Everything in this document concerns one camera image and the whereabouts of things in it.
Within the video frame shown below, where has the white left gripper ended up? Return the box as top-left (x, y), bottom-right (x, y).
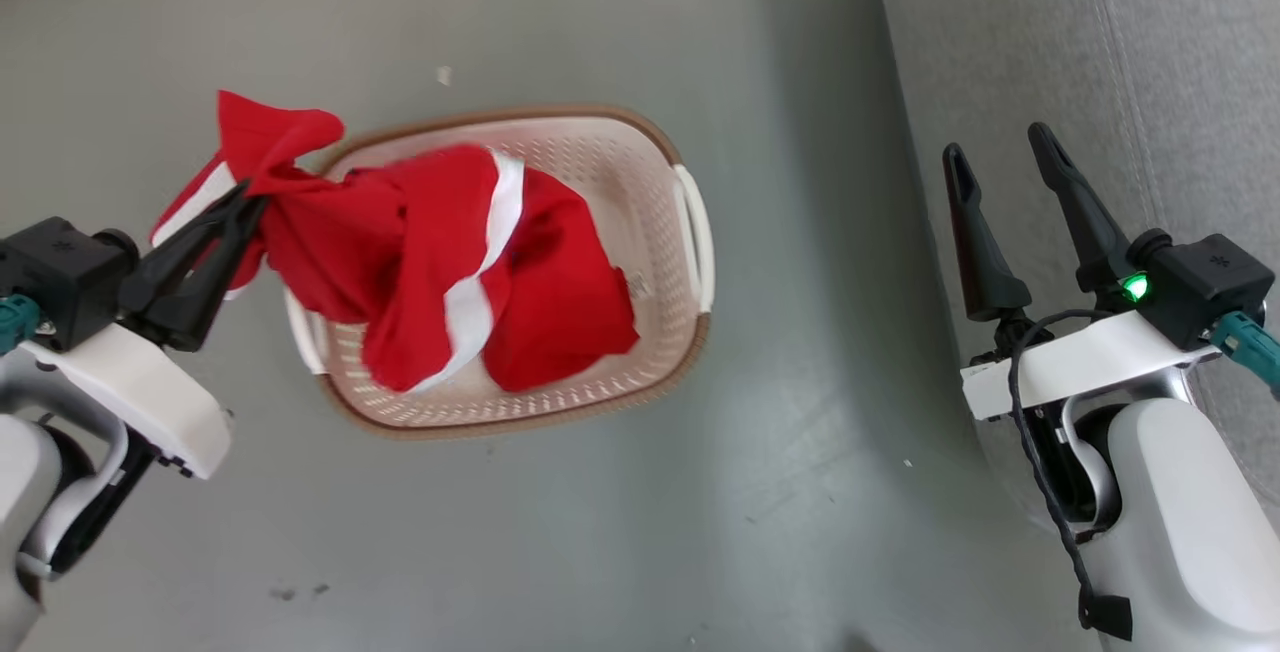
top-left (18, 181), bottom-right (271, 481)

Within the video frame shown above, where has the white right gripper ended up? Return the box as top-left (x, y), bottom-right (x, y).
top-left (941, 121), bottom-right (1224, 424)

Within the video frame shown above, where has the red garment with white stripe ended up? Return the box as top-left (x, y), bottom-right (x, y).
top-left (150, 89), bottom-right (641, 395)

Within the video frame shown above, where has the cream perforated laundry basket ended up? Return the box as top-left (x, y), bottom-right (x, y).
top-left (283, 104), bottom-right (717, 441)

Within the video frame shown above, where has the grey fabric sofa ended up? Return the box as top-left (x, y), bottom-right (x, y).
top-left (870, 0), bottom-right (1280, 533)

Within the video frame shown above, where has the teal plug left camera cable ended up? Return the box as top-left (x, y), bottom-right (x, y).
top-left (0, 294), bottom-right (43, 355)

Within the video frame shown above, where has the teal plug camera cable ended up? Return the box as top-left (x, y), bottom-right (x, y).
top-left (0, 294), bottom-right (43, 355)
top-left (1208, 309), bottom-right (1280, 395)

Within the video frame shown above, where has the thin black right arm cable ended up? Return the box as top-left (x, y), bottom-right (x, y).
top-left (1007, 309), bottom-right (1136, 644)

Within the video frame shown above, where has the teal plug right camera cable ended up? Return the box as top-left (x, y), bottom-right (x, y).
top-left (1208, 309), bottom-right (1280, 395)

